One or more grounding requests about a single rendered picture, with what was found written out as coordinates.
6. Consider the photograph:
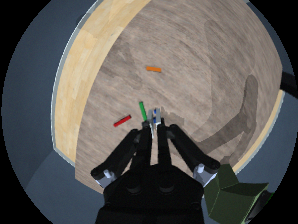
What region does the green rod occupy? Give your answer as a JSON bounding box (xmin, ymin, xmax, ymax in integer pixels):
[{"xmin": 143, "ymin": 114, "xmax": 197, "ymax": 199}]
[{"xmin": 139, "ymin": 101, "xmax": 147, "ymax": 121}]

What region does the red rod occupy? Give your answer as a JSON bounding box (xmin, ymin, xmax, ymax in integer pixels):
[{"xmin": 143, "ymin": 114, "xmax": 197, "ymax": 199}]
[{"xmin": 114, "ymin": 115, "xmax": 131, "ymax": 127}]

